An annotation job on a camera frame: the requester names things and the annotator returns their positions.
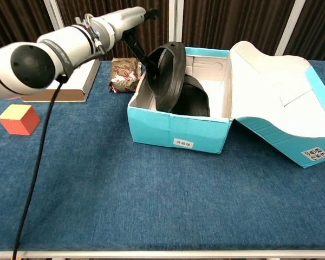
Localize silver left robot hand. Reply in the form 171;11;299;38
104;6;163;66

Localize black rubber slipper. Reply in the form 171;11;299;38
146;42;185;112
172;74;211;117

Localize light blue shoe box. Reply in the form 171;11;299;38
127;40;325;169

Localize dark ribbed partition panel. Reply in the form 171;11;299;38
56;0;171;59
181;0;297;52
0;0;56;49
285;0;325;60

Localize brown foil snack packet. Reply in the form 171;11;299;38
108;57;143;94

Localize orange wooden cube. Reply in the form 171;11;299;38
0;104;41;135

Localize white partition post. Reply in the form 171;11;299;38
168;0;184;46
275;0;307;56
43;0;66;30

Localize white cable product box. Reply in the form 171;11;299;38
21;58;100;103

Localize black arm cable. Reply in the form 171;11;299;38
12;73;69;260

